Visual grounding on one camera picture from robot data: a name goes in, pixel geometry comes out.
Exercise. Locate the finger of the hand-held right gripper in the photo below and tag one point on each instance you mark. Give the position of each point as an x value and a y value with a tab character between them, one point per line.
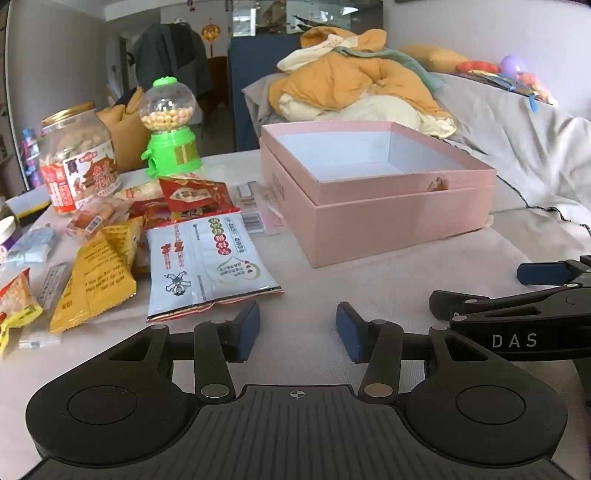
538	273
445	302

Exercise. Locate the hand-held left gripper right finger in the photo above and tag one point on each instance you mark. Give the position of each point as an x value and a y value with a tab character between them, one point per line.
348	334

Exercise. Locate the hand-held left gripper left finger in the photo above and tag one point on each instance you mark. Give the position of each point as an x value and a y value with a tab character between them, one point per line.
247	330

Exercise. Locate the white snack packet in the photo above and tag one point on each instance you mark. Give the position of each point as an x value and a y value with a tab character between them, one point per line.
210	265

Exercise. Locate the pink cardboard box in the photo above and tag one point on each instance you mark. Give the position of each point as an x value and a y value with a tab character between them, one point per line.
392	217

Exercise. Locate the brown biscuit packet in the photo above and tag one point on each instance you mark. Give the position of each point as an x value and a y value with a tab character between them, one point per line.
92	217

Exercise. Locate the pink clear packet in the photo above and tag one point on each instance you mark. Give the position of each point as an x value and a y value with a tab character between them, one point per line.
256	205

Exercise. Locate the dark red snack packet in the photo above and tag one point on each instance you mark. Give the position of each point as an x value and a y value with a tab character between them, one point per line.
152	216

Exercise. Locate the pale puffed snack packet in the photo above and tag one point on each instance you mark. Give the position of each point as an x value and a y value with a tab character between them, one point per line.
138	191

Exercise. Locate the colourful toys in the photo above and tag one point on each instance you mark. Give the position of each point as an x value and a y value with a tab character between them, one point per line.
508	78

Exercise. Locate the white strip packet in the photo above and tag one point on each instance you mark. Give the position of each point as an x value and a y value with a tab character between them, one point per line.
51	282

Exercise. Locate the green candy dispenser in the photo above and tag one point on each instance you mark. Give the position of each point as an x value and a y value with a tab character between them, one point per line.
168	138

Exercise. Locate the small clear packet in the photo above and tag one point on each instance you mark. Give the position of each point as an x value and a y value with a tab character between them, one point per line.
39	341

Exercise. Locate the purple ball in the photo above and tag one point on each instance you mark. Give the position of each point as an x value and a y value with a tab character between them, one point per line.
515	64

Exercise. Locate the light blue packet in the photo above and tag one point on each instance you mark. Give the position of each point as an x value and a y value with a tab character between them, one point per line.
34	244

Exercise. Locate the mustard cushion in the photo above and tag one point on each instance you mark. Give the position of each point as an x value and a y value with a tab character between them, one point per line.
124	134

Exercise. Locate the red and yellow snack packet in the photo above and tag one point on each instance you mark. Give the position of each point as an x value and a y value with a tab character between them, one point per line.
16	307

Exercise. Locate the orange and cream blanket pile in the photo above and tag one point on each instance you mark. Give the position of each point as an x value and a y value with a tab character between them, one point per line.
364	78

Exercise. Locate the yellow pillow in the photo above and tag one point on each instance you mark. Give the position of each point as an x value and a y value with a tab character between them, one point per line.
436	57

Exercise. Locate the clear jar with gold lid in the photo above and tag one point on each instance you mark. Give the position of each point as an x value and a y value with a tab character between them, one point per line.
76	157

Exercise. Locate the blue cabinet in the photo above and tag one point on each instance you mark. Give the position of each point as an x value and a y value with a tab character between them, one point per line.
258	83

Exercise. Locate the colourful packaging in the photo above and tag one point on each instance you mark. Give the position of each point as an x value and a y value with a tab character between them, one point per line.
30	157

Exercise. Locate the dark hanging jacket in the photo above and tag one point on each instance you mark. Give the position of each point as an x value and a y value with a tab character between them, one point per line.
171	50

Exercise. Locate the orange wall ornament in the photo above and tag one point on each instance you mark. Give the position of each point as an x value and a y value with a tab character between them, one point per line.
211	32

